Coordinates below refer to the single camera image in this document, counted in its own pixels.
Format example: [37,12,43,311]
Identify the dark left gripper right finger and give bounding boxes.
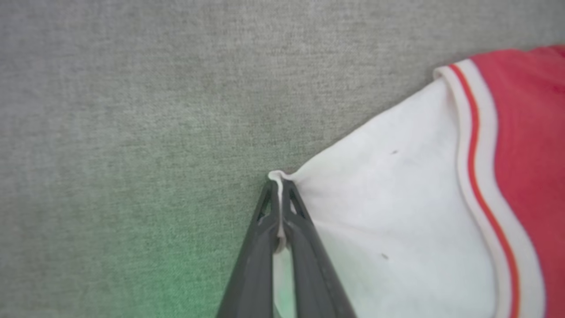
[282,179,356,318]

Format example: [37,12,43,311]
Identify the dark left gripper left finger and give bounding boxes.
[216,181,281,318]

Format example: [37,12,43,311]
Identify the red basketball jersey white sleeves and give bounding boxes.
[268,44,565,318]

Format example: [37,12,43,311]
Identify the grey fabric sofa cushion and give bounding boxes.
[0,0,565,318]

